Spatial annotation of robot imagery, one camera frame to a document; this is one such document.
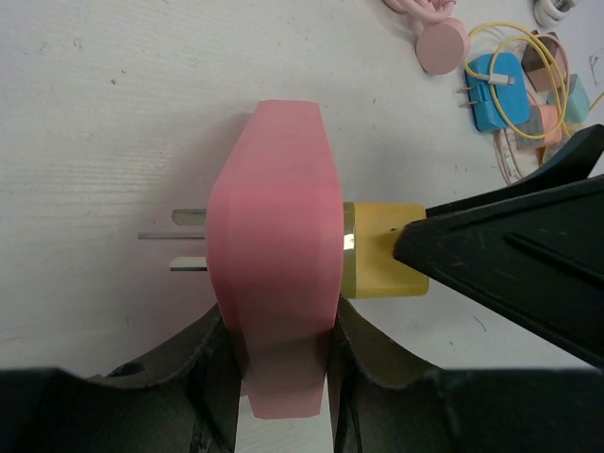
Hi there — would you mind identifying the pink triangular power strip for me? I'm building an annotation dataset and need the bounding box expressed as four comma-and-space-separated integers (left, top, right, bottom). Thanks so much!
137, 98, 344, 420

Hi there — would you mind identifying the pink plug charger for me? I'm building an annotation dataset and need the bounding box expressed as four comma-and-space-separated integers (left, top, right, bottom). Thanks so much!
521, 30, 568, 92

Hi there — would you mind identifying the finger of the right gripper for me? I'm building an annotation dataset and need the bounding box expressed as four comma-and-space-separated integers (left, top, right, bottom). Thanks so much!
509, 124, 603, 189

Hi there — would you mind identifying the white power cord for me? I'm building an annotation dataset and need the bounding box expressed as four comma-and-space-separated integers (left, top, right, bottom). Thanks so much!
532, 0, 584, 25

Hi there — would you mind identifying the peach USB charger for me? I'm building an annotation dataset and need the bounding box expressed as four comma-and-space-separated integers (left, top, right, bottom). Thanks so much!
514, 105, 562, 150

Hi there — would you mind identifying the teal plug charger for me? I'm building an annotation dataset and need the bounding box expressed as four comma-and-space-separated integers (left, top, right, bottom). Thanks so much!
546, 74, 590, 125

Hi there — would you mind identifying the yellow charging cable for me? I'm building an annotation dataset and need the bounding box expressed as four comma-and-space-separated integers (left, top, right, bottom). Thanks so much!
461, 23, 579, 166

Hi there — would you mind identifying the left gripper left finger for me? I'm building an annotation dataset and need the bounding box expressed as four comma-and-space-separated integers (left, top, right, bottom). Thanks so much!
1, 307, 241, 452

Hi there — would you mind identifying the yellow USB charger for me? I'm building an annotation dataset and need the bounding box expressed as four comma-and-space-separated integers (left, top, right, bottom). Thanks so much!
341, 202, 428, 299

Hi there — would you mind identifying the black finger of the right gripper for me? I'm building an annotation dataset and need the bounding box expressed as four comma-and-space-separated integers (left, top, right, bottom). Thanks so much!
394, 176, 603, 368

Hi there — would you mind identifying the blue plug adapter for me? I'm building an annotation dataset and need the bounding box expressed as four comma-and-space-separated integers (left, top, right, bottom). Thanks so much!
465, 52, 530, 133

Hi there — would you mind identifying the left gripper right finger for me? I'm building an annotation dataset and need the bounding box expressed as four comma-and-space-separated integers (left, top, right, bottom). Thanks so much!
327, 298, 603, 452

